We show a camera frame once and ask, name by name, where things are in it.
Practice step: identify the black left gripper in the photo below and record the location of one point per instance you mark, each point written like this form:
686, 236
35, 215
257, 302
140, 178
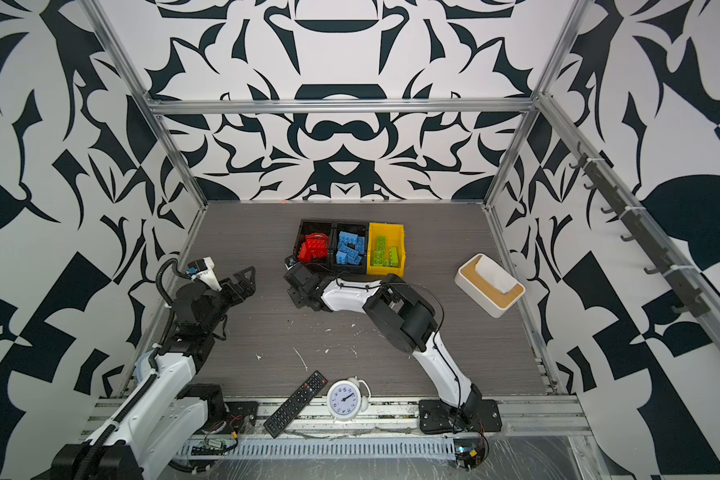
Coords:
243, 287

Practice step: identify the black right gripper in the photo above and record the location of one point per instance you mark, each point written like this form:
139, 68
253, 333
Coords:
293, 295

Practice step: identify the red lego arch piece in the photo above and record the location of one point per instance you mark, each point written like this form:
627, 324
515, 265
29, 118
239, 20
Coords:
314, 248

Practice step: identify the blue lego brick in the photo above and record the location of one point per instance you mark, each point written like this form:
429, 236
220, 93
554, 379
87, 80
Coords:
341, 258
347, 239
353, 257
360, 245

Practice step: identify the green lego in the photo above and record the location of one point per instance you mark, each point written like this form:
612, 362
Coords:
392, 258

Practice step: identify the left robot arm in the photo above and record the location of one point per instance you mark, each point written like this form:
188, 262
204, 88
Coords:
167, 407

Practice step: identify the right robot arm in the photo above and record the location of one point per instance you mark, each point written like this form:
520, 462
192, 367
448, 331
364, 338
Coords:
403, 317

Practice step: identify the left black storage bin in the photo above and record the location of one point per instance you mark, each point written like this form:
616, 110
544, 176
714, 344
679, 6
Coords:
310, 226

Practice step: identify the black storage bin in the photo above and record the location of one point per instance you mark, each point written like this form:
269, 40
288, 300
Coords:
361, 229
310, 226

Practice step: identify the middle black storage bin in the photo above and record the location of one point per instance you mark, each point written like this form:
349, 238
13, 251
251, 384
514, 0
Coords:
361, 229

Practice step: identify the yellow storage bin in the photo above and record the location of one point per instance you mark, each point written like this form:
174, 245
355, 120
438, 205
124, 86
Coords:
395, 236

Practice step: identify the black remote control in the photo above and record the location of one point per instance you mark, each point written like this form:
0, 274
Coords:
295, 404

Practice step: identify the white alarm clock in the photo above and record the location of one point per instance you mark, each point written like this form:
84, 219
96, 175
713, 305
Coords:
348, 398

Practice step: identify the white box wooden lid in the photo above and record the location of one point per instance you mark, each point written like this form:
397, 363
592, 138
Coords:
489, 285

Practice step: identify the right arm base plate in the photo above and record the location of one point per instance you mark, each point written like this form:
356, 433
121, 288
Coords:
436, 417

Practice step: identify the white cable duct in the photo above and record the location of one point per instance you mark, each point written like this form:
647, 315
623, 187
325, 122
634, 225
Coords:
437, 448

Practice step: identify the wall hook rail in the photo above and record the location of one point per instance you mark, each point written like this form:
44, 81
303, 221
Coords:
645, 231

